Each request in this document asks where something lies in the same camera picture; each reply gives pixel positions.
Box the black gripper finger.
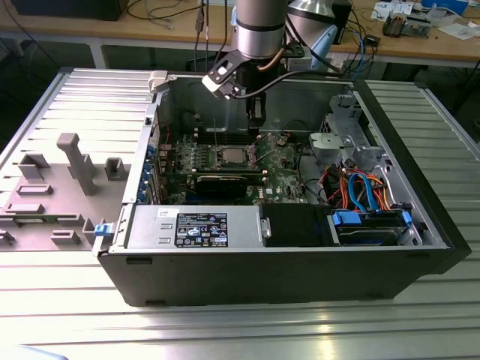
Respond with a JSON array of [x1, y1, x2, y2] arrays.
[[246, 95, 267, 131]]

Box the metal CPU socket cover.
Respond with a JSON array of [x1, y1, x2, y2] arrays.
[[250, 133, 278, 166]]

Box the silver CPU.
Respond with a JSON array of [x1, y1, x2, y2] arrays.
[[223, 148, 248, 163]]

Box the black RAM slot bank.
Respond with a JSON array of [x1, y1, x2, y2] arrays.
[[196, 128, 263, 146], [196, 166, 266, 185]]

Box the CPU socket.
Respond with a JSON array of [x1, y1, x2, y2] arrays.
[[211, 144, 260, 170]]

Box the blue expansion slot retainer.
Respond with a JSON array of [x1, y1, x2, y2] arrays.
[[136, 144, 157, 206]]

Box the green motherboard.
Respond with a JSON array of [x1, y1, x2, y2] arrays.
[[157, 130, 312, 206]]

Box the silver metal drive cage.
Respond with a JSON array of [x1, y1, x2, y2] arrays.
[[308, 93, 397, 177]]

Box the black graphics card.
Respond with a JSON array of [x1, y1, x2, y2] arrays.
[[194, 173, 249, 200]]

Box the beige case latch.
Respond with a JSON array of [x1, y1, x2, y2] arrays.
[[147, 70, 169, 94]]

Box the wooden desk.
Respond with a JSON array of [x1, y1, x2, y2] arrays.
[[0, 0, 480, 71]]

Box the black tower computer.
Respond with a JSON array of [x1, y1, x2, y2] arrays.
[[331, 0, 353, 46]]

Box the metal finned heatsink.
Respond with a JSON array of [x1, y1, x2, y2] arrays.
[[381, 10, 408, 38]]

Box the printed paper sheets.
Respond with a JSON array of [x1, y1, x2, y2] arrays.
[[370, 1, 413, 22]]

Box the silver power supply unit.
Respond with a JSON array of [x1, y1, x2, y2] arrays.
[[126, 205, 263, 251]]

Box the hard disk in blue carrier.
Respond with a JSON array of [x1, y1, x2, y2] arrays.
[[327, 208, 414, 248]]

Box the black open PC case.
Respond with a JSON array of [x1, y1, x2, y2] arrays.
[[91, 69, 473, 308]]

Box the grey electronic device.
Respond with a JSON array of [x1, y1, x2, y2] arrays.
[[404, 13, 432, 38]]

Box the large black box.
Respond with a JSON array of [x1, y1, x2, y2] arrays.
[[10, 0, 131, 23]]

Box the white paper sheets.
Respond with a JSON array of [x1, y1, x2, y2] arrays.
[[436, 20, 480, 41]]

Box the grey parts rack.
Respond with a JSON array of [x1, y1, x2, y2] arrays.
[[0, 133, 133, 253]]

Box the copper coloured hose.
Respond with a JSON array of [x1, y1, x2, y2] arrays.
[[258, 46, 287, 72]]

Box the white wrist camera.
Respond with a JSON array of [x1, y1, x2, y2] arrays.
[[201, 52, 245, 101]]

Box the blue hanging cable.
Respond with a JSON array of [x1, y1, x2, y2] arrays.
[[358, 33, 368, 82]]

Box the blue flat data wire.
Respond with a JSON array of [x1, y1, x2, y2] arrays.
[[347, 171, 380, 214]]

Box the orange power wire bundle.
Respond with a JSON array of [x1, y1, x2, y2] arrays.
[[324, 167, 393, 212]]

